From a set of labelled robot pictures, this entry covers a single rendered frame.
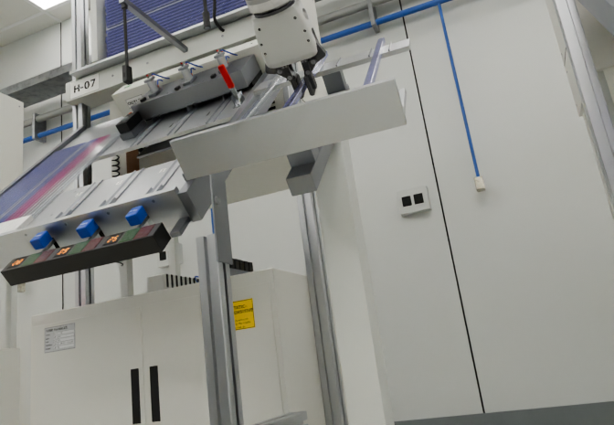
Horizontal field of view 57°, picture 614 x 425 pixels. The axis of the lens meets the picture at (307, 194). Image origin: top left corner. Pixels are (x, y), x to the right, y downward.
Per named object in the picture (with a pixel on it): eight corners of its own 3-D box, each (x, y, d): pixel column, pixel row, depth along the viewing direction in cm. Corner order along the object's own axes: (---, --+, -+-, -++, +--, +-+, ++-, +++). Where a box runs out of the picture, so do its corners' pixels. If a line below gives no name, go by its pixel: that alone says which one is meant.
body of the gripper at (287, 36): (301, -16, 99) (322, 44, 105) (248, 3, 102) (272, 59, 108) (296, -2, 93) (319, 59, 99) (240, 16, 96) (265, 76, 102)
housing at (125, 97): (277, 91, 158) (257, 44, 152) (133, 136, 174) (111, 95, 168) (283, 81, 165) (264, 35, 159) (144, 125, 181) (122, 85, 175)
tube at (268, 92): (223, 155, 84) (220, 148, 84) (215, 157, 85) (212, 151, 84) (291, 70, 129) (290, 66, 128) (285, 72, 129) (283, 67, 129)
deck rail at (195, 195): (202, 220, 101) (186, 191, 98) (192, 222, 102) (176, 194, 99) (285, 81, 161) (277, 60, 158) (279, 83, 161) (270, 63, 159)
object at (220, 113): (248, 132, 133) (239, 111, 131) (35, 194, 155) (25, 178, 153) (279, 82, 161) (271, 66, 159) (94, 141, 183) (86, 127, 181)
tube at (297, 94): (278, 132, 84) (275, 126, 84) (269, 135, 84) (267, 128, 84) (328, 55, 128) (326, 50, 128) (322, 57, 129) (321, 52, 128)
